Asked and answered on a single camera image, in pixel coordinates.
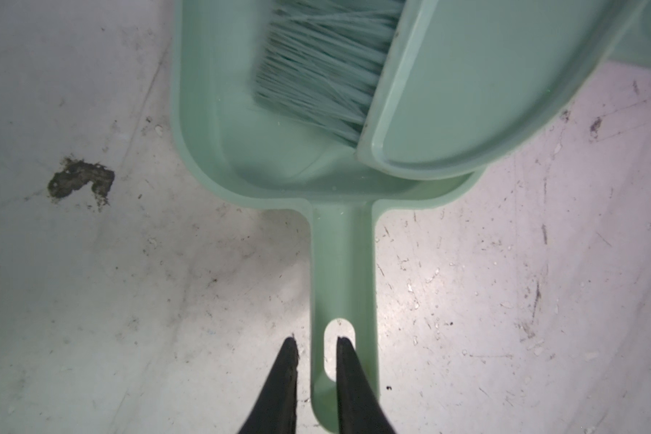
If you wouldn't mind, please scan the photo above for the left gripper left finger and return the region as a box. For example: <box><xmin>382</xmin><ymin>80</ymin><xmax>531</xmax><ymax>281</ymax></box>
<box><xmin>239</xmin><ymin>336</ymin><xmax>299</xmax><ymax>434</ymax></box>

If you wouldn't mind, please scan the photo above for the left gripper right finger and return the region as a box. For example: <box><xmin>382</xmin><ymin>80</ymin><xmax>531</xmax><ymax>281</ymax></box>
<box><xmin>336</xmin><ymin>336</ymin><xmax>395</xmax><ymax>434</ymax></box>

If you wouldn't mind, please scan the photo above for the green plastic dustpan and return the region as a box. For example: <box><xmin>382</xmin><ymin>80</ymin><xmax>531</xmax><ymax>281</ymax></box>
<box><xmin>171</xmin><ymin>1</ymin><xmax>480</xmax><ymax>432</ymax></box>

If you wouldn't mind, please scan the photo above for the green hand brush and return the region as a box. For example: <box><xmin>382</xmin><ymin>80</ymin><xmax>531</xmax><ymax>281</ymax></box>
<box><xmin>253</xmin><ymin>1</ymin><xmax>651</xmax><ymax>181</ymax></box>

